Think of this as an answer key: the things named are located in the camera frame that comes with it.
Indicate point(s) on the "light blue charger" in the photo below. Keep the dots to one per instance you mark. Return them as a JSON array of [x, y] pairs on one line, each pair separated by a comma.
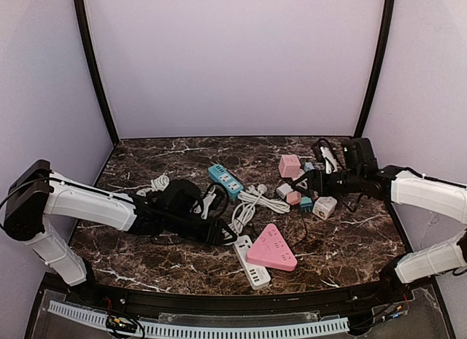
[[308, 166]]

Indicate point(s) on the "pink triangular power strip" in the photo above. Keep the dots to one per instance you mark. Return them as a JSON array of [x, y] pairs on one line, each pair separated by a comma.
[[270, 250]]

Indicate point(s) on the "white cable duct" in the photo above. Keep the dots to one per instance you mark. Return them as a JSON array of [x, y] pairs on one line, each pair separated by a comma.
[[168, 325]]

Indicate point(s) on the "peach charger cube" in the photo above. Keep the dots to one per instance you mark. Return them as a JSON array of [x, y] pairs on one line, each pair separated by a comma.
[[293, 198]]

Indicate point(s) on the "black frame post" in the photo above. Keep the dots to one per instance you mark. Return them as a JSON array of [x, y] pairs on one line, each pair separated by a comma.
[[379, 55], [93, 69]]

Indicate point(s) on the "white charger cube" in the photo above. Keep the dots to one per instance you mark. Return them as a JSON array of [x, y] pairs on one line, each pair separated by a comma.
[[283, 190]]

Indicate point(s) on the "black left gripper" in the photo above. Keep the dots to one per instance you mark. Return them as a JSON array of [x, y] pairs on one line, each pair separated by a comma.
[[206, 230]]

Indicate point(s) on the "small circuit board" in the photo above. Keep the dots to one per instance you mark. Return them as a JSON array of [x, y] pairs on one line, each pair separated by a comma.
[[120, 324]]

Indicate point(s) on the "black frame post left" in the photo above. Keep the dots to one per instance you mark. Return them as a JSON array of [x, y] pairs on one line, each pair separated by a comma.
[[93, 69]]

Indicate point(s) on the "teal charger cube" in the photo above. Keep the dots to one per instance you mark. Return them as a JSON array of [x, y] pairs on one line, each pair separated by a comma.
[[306, 205]]

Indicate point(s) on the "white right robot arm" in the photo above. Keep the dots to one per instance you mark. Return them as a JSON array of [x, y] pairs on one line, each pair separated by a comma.
[[405, 186]]

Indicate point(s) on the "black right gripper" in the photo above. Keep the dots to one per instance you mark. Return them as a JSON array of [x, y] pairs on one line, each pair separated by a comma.
[[317, 182]]

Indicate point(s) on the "white round power plug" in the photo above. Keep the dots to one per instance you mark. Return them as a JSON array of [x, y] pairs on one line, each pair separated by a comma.
[[324, 207]]

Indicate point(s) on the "teal power strip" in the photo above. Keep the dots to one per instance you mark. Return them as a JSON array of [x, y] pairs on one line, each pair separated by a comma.
[[222, 176]]

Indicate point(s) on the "pink cube socket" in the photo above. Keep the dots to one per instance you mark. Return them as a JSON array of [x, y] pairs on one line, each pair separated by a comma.
[[289, 166]]

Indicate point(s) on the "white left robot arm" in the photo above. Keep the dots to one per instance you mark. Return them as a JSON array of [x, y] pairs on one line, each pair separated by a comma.
[[41, 192]]

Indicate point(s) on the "white square adapter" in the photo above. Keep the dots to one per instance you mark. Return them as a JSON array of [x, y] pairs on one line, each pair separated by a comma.
[[300, 174]]

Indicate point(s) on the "black frame post right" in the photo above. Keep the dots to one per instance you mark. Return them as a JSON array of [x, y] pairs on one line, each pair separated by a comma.
[[379, 55]]

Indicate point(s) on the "white power strip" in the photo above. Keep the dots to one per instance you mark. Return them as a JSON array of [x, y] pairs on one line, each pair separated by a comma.
[[257, 276]]

